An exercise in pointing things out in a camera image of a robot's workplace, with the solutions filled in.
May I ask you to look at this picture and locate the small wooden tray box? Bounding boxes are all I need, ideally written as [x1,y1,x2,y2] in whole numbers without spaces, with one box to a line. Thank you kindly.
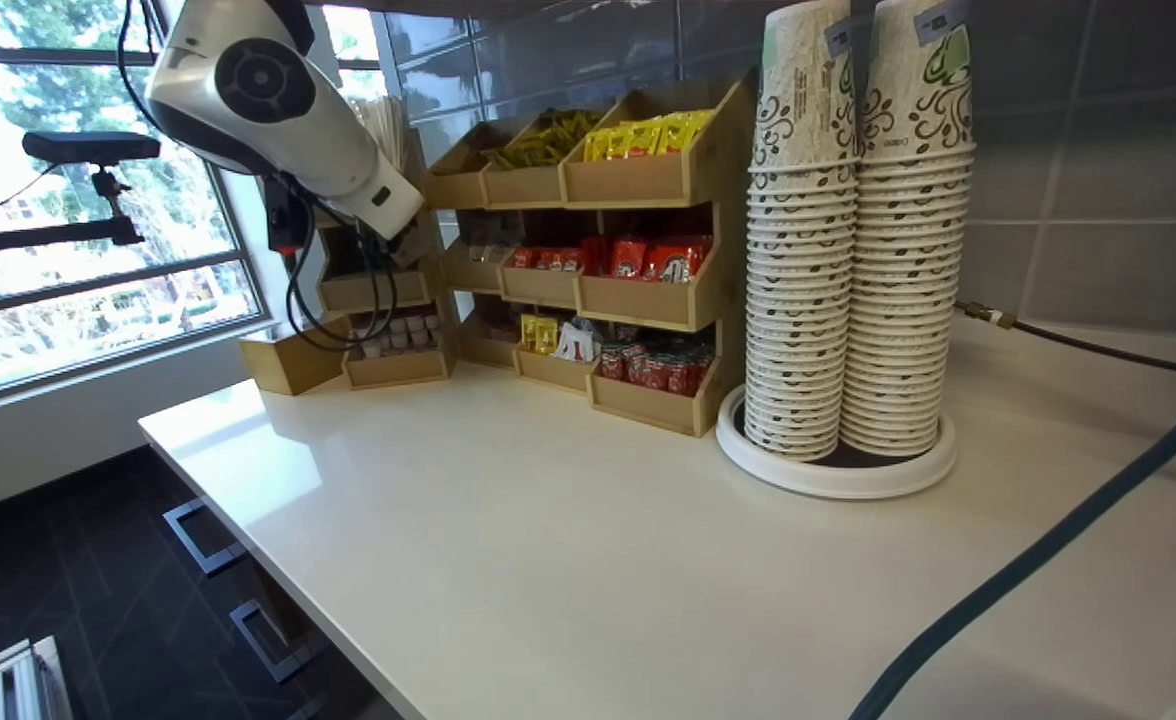
[239,320,349,397]

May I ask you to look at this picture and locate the stack of paper cups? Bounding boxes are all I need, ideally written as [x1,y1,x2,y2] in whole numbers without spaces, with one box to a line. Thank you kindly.
[745,0,856,459]
[841,0,975,459]

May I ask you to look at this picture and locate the narrow wooden tiered shelf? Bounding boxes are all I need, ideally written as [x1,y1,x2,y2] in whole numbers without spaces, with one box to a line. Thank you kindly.
[315,230,452,388]

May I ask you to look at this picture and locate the red sachets in bottom bin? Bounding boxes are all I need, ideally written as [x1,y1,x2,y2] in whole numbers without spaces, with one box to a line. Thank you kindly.
[600,342,714,397]

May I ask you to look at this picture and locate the white round cup tray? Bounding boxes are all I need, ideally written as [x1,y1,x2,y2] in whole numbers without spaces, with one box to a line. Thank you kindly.
[717,388,960,505]

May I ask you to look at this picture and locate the right stack of paper cups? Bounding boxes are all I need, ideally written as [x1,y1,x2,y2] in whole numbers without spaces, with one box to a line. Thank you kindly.
[841,0,975,459]

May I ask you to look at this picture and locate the black camera on stand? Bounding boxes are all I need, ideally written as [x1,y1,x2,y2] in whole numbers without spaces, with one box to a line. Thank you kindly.
[0,133,161,253]

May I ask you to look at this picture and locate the red sachets in middle bin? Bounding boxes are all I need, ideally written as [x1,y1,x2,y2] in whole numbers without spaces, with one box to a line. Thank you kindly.
[507,238,714,285]

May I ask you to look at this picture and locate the left stack of paper cups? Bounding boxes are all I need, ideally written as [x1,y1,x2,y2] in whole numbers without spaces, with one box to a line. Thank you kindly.
[745,0,856,459]

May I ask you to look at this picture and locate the wide wooden tiered shelf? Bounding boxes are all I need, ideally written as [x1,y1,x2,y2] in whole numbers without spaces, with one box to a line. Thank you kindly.
[424,80,749,437]

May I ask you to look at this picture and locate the yellow sachets in top bin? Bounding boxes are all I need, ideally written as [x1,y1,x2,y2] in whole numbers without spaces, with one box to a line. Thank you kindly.
[581,109,714,160]

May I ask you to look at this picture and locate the red sachets in bin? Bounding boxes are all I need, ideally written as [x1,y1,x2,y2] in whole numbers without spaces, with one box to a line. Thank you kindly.
[600,342,714,397]
[507,238,714,285]

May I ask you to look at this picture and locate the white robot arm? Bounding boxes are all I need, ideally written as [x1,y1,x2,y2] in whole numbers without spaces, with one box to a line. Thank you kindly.
[146,0,424,241]

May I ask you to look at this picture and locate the dark green cable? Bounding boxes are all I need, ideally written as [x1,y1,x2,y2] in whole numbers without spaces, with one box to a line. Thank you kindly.
[849,377,1176,720]

